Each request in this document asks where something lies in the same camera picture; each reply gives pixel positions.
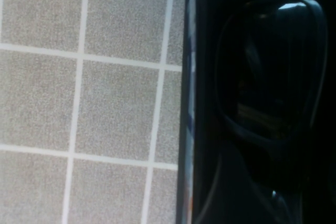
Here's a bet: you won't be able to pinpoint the black sunglasses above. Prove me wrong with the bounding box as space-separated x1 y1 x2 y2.
193 0 330 224

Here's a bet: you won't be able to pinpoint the black printed glasses case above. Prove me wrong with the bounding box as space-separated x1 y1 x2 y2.
175 0 336 224

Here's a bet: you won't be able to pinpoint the grey white-checked tablecloth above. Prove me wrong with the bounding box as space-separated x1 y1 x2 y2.
0 0 186 224

